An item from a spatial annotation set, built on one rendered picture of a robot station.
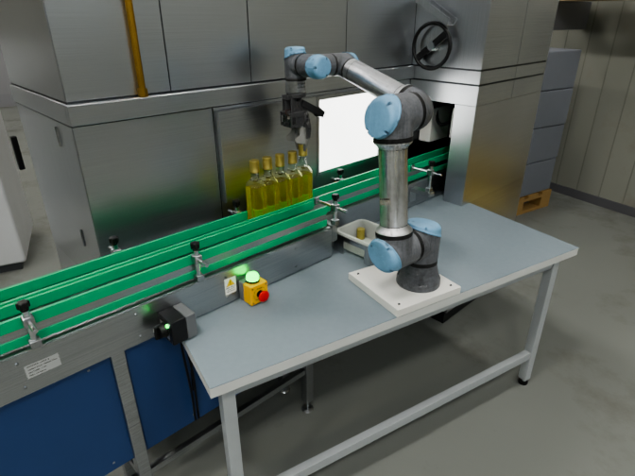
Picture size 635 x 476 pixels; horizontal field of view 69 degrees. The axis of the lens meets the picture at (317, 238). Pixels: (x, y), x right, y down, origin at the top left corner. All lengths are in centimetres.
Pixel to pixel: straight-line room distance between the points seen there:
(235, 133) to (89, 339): 85
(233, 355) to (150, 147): 72
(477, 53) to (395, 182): 107
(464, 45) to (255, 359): 166
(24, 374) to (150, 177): 69
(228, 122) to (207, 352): 80
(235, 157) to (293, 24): 55
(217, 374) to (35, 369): 45
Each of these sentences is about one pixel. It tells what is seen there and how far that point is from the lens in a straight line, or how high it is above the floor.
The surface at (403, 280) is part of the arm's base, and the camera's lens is 161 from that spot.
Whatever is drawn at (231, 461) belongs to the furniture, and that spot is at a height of 41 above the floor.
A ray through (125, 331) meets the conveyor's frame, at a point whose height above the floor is 81.
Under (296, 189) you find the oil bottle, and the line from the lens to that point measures 178.
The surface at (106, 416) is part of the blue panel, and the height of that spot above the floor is 54.
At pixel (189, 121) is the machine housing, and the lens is 168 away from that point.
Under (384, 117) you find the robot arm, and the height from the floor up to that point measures 137.
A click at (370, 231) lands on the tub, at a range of 196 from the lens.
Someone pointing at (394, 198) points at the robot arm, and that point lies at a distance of 140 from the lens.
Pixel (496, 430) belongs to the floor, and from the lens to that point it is 231.
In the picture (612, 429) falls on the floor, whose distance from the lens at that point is 253.
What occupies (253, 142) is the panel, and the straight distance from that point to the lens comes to 180.
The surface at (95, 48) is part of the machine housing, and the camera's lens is 155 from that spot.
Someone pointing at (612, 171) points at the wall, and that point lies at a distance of 502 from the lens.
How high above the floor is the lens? 162
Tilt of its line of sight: 26 degrees down
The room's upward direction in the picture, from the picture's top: straight up
